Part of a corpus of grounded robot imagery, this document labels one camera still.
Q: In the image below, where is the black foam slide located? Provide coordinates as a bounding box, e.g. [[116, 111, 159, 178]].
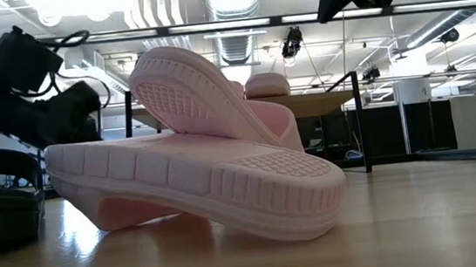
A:
[[0, 140, 51, 245]]

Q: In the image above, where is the white column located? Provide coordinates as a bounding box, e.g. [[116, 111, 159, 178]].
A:
[[398, 76, 433, 106]]

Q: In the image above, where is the blue and white bag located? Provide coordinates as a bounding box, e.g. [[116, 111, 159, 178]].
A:
[[343, 147, 365, 161]]

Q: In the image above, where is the black partition panel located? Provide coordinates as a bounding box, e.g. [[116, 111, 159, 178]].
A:
[[401, 97, 458, 155]]

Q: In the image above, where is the white partition panel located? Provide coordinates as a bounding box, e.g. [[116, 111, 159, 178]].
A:
[[449, 93, 476, 142]]

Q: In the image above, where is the black left camera cable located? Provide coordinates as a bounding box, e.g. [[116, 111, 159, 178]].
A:
[[4, 27, 113, 120]]

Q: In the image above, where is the silver ventilation duct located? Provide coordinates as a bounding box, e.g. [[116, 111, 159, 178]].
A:
[[205, 0, 268, 66]]

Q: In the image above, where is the black overhead frame bar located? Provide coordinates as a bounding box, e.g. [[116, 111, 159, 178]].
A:
[[0, 0, 476, 55]]

